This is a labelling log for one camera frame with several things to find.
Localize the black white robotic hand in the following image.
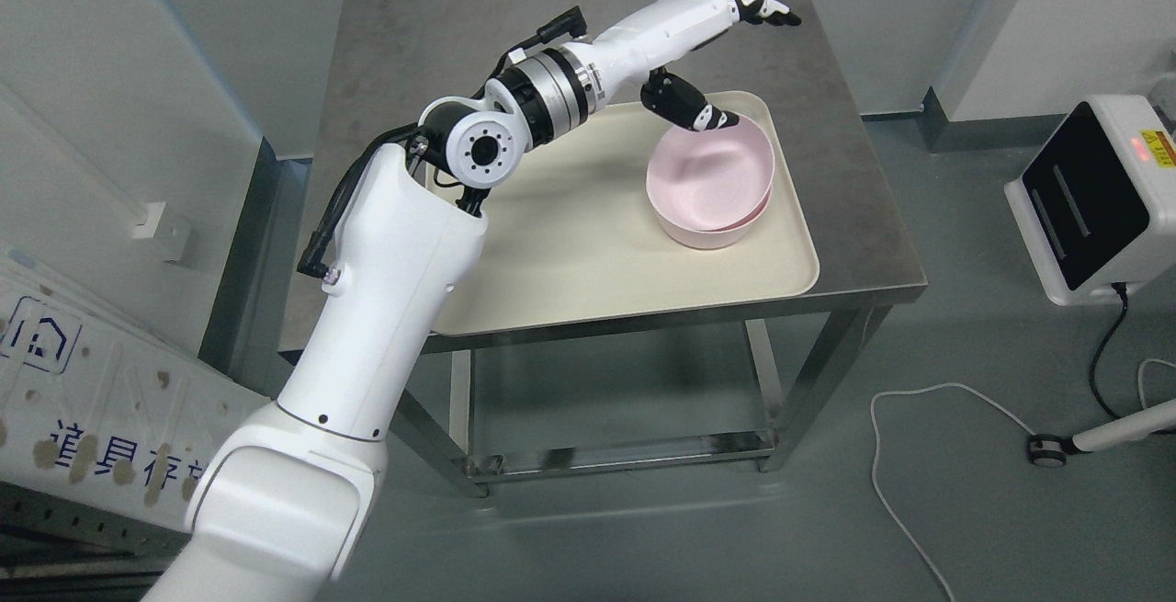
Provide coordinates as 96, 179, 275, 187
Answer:
575, 0, 802, 132

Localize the pink bowl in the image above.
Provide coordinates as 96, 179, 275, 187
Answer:
654, 192, 771, 250
646, 118, 776, 233

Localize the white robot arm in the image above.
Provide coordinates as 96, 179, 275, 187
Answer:
146, 6, 597, 601

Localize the cream plastic tray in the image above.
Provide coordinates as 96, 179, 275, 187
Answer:
433, 103, 820, 337

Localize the stainless steel table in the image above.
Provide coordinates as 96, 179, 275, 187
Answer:
308, 0, 927, 499

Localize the white black device box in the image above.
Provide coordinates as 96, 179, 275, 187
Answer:
1003, 95, 1175, 306

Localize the white stand leg with caster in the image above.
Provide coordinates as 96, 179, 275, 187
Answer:
1025, 400, 1175, 468

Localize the white wall socket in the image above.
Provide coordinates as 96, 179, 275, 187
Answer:
131, 201, 193, 265

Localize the black power cable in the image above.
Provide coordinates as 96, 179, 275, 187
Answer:
1089, 283, 1132, 422

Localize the white floor cable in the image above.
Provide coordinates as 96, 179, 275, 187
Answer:
869, 357, 1176, 602

